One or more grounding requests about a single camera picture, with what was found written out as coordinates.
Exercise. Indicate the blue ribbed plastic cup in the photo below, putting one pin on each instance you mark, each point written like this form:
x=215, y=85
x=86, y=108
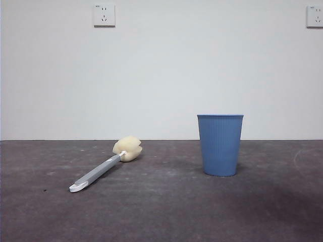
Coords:
x=220, y=146

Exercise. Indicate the white wall socket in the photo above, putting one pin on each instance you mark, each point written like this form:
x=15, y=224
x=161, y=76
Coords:
x=104, y=15
x=315, y=16

